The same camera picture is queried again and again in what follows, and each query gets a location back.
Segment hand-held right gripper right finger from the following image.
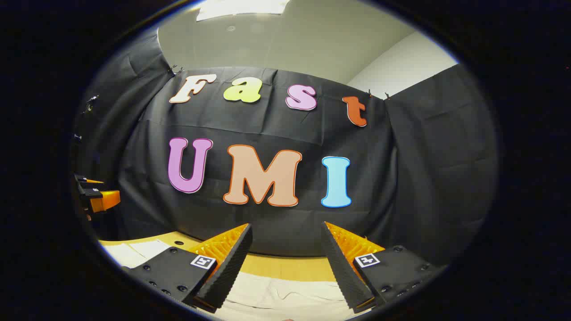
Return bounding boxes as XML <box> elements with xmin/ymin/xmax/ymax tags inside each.
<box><xmin>320</xmin><ymin>222</ymin><xmax>448</xmax><ymax>314</ymax></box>

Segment black backdrop cloth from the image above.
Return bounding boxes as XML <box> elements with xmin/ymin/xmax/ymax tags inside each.
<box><xmin>71</xmin><ymin>29</ymin><xmax>499</xmax><ymax>268</ymax></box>

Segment ceiling light panel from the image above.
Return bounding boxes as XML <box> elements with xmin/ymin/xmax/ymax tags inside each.
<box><xmin>196</xmin><ymin>0</ymin><xmax>290</xmax><ymax>22</ymax></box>

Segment white jeans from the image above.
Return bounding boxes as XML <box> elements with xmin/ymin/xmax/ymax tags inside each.
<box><xmin>100</xmin><ymin>239</ymin><xmax>373</xmax><ymax>321</ymax></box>

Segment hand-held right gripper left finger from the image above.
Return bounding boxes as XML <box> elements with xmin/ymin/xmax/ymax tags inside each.
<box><xmin>121</xmin><ymin>223</ymin><xmax>253</xmax><ymax>313</ymax></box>

